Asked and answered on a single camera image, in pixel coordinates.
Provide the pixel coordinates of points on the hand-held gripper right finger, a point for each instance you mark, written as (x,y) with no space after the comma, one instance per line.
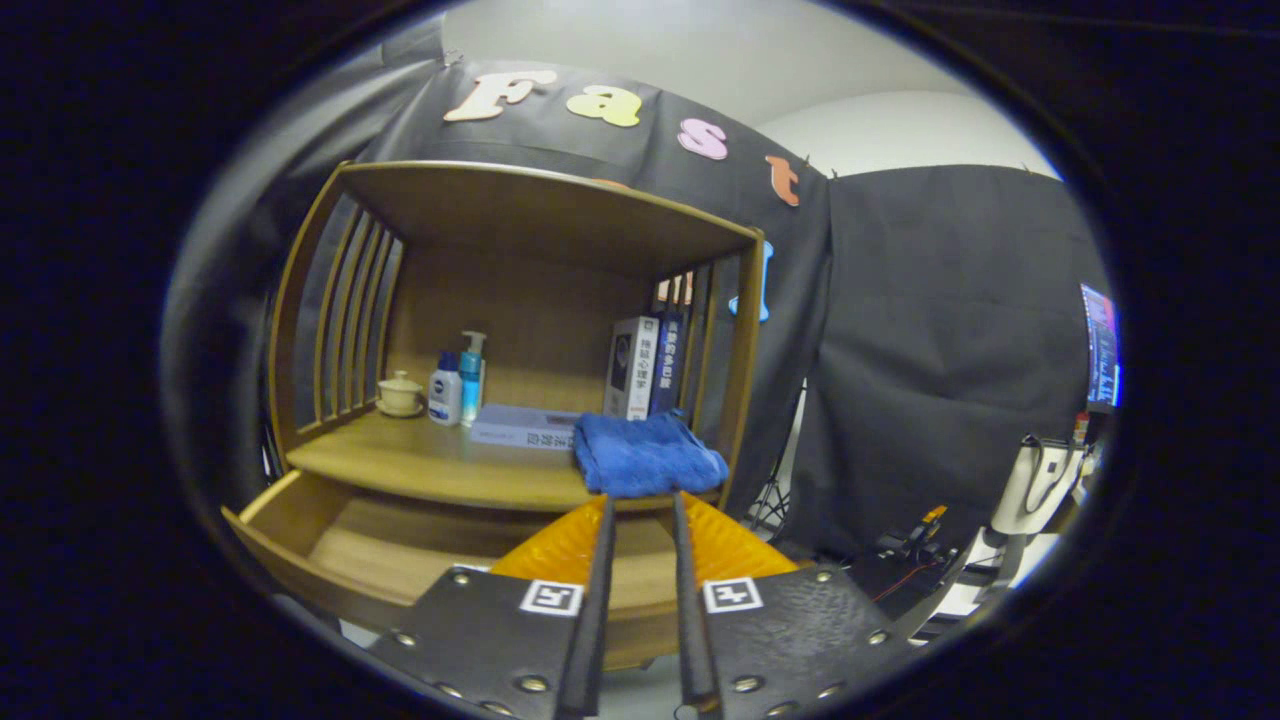
(692,640)

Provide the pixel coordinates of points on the computer monitor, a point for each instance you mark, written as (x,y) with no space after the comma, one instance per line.
(1100,345)

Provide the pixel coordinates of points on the wooden drawer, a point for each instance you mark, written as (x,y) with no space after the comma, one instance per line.
(400,550)

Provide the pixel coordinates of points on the wooden cabinet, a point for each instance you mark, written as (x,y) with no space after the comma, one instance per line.
(520,210)

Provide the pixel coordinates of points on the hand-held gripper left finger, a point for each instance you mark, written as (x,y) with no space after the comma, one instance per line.
(590,640)

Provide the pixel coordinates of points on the blue pump bottle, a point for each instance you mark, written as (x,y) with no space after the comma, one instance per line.
(470,370)

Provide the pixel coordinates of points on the white tote bag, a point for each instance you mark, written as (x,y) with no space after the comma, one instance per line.
(1040,485)

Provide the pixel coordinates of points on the metal tripod stand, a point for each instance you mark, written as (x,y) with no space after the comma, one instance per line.
(770,500)

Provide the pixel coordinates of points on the grey upright book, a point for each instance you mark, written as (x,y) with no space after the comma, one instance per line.
(632,370)

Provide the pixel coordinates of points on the black and orange device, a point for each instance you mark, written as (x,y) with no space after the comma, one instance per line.
(920,535)

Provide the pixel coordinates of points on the blue folded towel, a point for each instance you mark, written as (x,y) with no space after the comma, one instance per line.
(645,455)

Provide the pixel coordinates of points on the dark blue upright book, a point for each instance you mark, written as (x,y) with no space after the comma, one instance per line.
(667,365)

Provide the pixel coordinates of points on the wooden countertop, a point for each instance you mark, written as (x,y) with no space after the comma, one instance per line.
(430,460)

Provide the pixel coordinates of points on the cream lidded teacup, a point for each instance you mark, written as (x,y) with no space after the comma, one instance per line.
(400,395)

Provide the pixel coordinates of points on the black backdrop cloth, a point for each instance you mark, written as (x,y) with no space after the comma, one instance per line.
(930,330)

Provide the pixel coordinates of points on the white flat book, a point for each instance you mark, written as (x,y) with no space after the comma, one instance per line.
(525,425)

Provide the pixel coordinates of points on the white bottle with blue cap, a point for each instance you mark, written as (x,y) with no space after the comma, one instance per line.
(445,395)

